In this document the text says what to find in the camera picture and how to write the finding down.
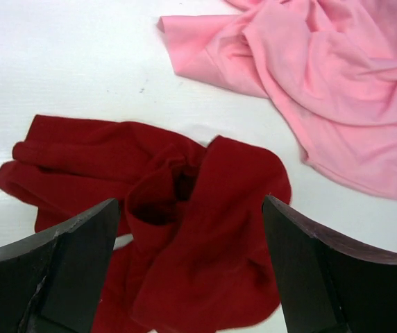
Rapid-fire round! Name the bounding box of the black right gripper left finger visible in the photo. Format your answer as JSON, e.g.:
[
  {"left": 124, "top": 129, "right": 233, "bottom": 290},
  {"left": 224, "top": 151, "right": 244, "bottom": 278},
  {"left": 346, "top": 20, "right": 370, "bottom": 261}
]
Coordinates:
[{"left": 0, "top": 198, "right": 119, "bottom": 333}]

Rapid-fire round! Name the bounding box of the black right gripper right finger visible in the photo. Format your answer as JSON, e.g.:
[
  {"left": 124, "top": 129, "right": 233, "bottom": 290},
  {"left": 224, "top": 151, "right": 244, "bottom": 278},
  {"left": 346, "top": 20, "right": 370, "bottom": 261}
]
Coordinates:
[{"left": 262, "top": 196, "right": 397, "bottom": 333}]

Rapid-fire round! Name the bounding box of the dark red t shirt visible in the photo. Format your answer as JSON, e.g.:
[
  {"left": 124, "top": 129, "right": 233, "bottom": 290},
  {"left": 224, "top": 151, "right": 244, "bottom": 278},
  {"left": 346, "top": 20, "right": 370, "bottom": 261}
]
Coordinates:
[{"left": 0, "top": 115, "right": 292, "bottom": 332}]

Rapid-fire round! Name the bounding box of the pink t shirt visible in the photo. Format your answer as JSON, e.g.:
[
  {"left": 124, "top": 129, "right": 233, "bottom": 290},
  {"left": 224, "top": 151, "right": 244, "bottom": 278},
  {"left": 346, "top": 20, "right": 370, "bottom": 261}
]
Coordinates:
[{"left": 158, "top": 0, "right": 397, "bottom": 200}]

